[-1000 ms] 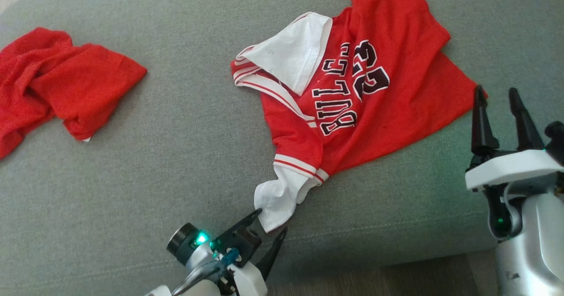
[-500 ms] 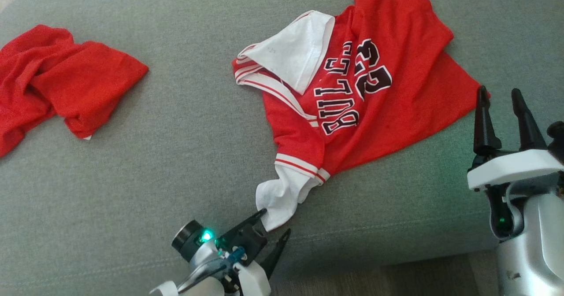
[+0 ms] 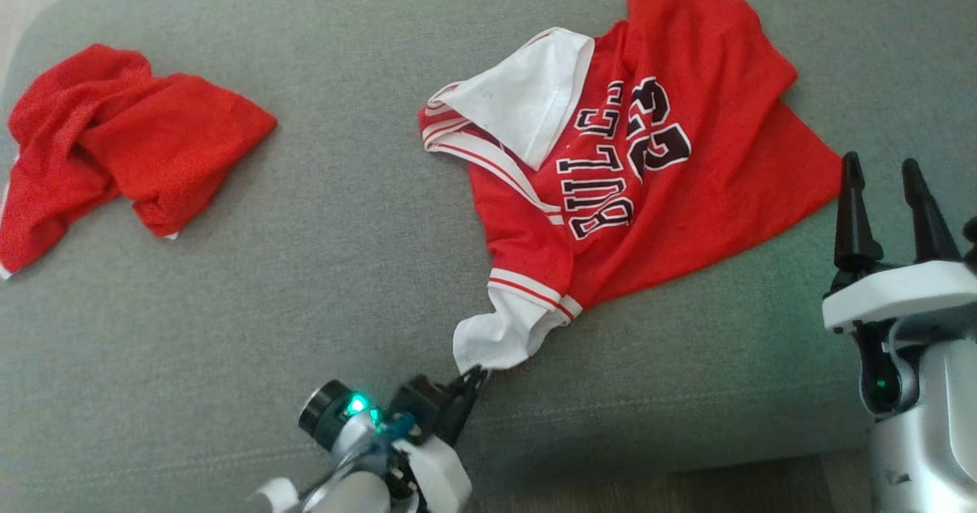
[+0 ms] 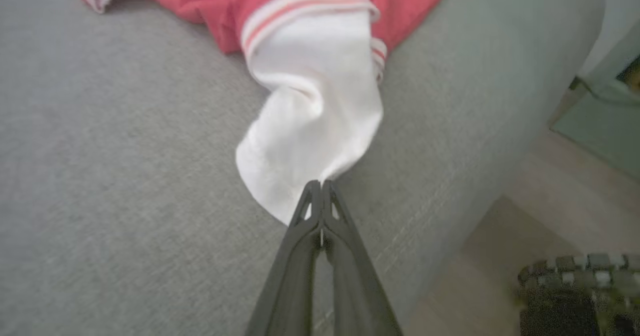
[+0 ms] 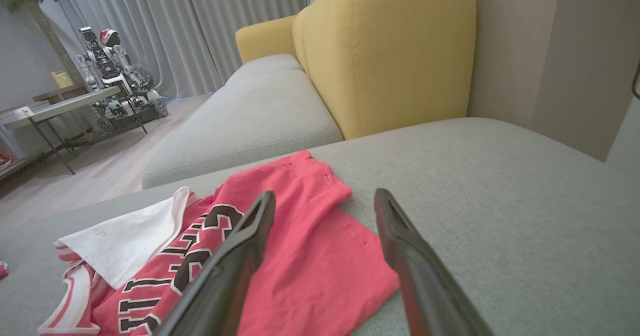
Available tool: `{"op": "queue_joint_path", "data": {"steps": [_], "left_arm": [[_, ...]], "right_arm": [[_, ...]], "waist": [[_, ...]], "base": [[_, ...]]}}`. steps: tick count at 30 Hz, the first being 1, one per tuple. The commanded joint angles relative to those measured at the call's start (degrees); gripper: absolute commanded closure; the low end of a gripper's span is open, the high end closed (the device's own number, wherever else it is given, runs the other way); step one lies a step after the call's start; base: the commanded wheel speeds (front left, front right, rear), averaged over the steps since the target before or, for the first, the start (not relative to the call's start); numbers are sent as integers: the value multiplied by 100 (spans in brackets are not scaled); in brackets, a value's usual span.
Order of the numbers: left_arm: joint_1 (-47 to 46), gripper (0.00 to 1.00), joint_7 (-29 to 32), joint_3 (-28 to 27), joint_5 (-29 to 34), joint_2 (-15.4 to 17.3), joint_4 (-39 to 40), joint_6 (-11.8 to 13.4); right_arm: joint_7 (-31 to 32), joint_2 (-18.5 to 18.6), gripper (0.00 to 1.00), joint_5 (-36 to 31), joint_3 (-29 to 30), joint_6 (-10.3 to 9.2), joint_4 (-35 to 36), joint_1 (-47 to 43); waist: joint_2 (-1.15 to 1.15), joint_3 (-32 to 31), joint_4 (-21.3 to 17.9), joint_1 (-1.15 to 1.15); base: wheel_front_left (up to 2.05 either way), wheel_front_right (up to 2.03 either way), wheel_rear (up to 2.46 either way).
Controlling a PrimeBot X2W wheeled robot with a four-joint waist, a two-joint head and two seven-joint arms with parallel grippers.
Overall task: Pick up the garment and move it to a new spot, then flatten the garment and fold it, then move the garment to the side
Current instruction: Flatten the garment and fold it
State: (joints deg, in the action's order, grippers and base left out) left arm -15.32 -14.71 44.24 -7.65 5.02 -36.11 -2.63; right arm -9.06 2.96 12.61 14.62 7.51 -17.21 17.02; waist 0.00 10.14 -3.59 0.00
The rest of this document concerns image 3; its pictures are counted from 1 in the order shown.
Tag red shorts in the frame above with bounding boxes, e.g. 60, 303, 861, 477
0, 43, 279, 282

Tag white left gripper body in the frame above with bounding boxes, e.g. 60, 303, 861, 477
395, 435, 474, 513

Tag left cable with blue plug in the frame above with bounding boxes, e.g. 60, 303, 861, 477
372, 412, 419, 445

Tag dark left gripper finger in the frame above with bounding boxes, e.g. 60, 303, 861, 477
437, 366, 485, 416
449, 369, 490, 445

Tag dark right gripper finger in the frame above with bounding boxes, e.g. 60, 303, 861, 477
833, 152, 885, 274
901, 158, 963, 264

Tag large grey sofa seat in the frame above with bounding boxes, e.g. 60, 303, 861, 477
0, 0, 977, 513

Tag red Bulls jersey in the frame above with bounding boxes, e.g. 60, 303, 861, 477
418, 0, 845, 373

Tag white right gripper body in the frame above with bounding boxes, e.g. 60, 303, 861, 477
822, 260, 977, 335

